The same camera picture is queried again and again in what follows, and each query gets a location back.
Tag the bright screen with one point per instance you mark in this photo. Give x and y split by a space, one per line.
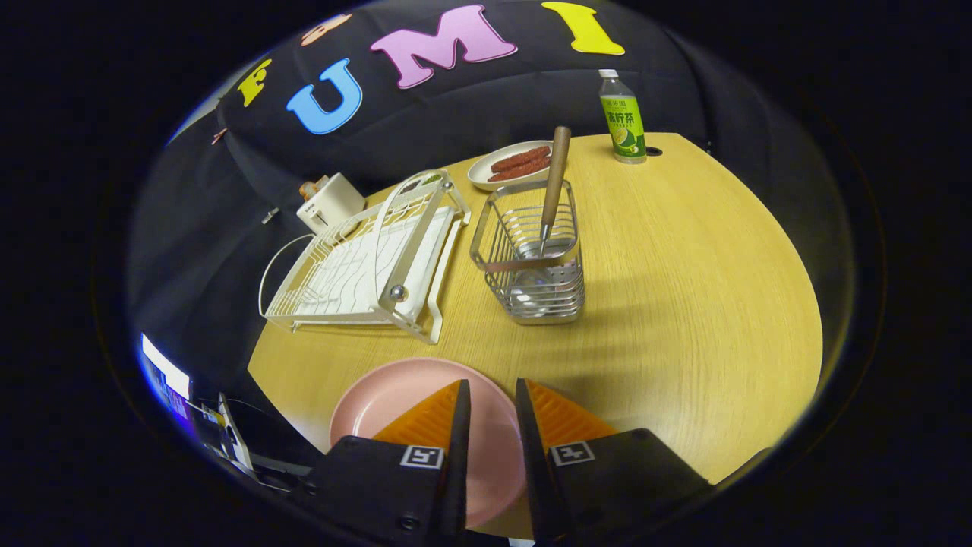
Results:
163 368

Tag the small silver clip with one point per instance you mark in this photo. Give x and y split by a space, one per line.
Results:
269 215

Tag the pink plate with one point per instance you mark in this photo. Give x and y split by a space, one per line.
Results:
380 403

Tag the brown sausage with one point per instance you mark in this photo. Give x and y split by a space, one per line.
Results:
520 159
520 170

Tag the toasted bread slice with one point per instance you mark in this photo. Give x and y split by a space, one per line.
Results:
308 188

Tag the orange clip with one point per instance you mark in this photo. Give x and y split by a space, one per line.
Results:
219 137

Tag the black backdrop cloth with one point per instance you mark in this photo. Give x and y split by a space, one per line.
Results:
228 228

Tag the green label drink bottle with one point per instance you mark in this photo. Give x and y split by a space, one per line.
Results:
624 121

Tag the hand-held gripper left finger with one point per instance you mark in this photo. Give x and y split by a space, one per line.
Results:
456 471

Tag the white toaster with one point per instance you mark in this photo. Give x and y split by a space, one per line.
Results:
334 207

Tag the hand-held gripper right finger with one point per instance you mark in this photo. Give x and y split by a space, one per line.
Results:
535 471

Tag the white plate with sausages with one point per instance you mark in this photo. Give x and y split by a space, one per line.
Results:
480 173

